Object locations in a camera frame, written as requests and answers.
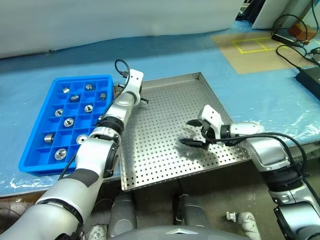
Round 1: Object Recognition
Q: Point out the small black power adapter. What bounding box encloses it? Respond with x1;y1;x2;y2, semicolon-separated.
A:
271;32;301;47

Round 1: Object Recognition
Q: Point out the white board panel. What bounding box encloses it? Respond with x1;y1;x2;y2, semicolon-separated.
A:
251;0;313;30

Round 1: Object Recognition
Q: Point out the black power cable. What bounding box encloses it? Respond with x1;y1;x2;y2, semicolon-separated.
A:
271;14;308;43
276;44;305;72
303;47;320;67

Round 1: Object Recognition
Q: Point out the grey left robot leg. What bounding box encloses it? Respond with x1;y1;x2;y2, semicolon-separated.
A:
109;193;138;237

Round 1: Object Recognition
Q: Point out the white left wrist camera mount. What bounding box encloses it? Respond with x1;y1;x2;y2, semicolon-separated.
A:
124;69;145;101

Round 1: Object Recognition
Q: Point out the blue plastic compartment tray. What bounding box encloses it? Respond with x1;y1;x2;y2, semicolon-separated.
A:
18;74;116;176

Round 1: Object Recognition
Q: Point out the grey right robot leg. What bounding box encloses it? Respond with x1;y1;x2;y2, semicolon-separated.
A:
172;193;208;227

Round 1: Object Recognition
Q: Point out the white speckled foot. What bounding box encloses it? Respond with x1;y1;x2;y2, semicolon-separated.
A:
88;223;110;240

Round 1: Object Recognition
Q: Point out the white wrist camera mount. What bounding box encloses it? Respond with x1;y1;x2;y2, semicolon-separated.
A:
124;69;145;101
198;104;225;141

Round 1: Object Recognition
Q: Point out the perforated steel tray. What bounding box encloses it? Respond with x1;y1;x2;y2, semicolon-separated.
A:
114;71;253;193

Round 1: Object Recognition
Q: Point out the grey robot torso shell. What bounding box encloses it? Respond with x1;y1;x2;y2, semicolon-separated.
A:
107;224;223;240

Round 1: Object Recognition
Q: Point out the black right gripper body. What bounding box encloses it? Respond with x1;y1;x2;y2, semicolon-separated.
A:
200;120;217;151

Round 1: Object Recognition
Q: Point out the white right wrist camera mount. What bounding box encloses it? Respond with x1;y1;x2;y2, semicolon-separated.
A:
198;104;225;141

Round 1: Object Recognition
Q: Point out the white grey stand leg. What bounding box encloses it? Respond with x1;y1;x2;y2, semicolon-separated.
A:
236;211;262;240

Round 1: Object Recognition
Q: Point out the blue foam table sheet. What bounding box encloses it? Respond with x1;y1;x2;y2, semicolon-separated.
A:
0;21;320;198

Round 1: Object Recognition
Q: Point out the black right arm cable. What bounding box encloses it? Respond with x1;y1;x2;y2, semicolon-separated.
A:
213;133;320;201

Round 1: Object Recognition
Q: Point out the brown cardboard mat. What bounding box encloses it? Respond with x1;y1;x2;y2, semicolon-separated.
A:
210;31;320;75

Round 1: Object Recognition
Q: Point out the orange brown block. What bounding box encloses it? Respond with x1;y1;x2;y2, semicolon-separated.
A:
288;22;316;41

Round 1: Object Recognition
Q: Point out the large black power supply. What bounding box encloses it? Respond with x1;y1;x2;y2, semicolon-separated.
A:
294;66;320;100

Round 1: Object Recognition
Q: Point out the grey robot leg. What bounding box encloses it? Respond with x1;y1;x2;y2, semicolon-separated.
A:
109;193;138;237
172;193;208;227

